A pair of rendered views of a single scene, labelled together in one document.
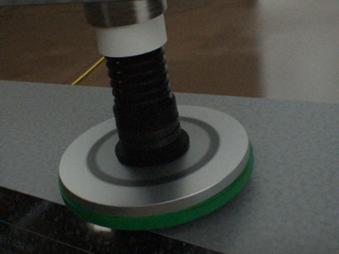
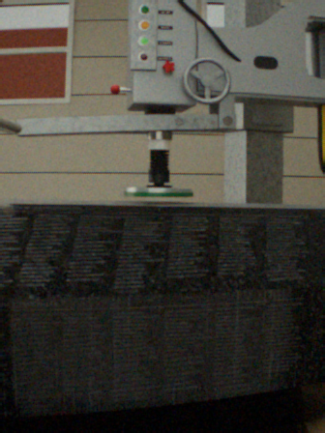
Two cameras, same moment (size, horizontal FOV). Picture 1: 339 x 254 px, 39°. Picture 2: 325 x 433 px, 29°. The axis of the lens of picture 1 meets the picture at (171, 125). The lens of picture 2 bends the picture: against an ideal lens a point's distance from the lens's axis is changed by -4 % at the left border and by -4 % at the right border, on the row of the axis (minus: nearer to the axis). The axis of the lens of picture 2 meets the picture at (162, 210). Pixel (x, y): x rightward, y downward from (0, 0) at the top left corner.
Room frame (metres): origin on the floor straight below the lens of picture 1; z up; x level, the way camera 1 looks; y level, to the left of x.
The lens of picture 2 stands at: (2.29, -0.91, 0.95)
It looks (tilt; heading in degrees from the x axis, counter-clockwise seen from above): 3 degrees down; 152
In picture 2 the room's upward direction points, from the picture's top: 1 degrees clockwise
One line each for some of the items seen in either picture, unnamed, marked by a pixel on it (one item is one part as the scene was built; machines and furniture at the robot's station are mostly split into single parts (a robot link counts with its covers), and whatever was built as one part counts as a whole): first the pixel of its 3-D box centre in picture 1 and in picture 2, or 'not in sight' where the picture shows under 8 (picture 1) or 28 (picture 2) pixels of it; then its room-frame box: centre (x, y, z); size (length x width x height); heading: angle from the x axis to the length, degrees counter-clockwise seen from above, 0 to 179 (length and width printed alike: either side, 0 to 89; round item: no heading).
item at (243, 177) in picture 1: (154, 154); (159, 190); (0.47, 0.02, 0.91); 0.22 x 0.22 x 0.04
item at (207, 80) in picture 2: not in sight; (204, 82); (0.63, 0.10, 1.25); 0.15 x 0.10 x 0.15; 71
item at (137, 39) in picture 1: (129, 27); (160, 144); (0.47, 0.02, 1.06); 0.07 x 0.07 x 0.04
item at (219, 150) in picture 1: (153, 151); (159, 189); (0.47, 0.02, 0.91); 0.21 x 0.21 x 0.01
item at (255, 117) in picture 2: not in sight; (253, 86); (0.04, 0.70, 1.36); 0.35 x 0.35 x 0.41
